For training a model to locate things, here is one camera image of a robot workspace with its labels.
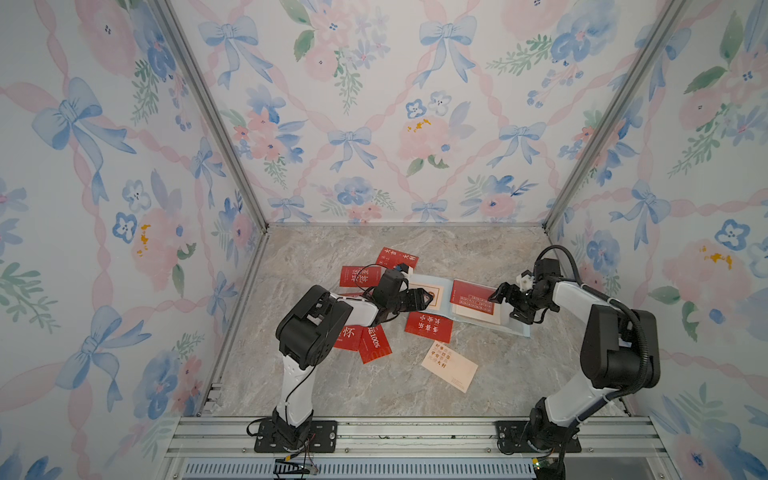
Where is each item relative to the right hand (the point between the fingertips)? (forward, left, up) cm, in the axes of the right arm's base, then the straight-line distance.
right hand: (502, 303), depth 94 cm
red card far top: (+20, +36, -2) cm, 41 cm away
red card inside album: (+3, +8, -1) cm, 9 cm away
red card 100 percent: (-13, +40, -2) cm, 42 cm away
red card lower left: (-11, +47, -2) cm, 49 cm away
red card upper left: (+11, +46, -1) cm, 47 cm away
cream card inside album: (-3, +8, -2) cm, 8 cm away
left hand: (+1, +23, +1) cm, 23 cm away
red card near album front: (-6, +24, -2) cm, 25 cm away
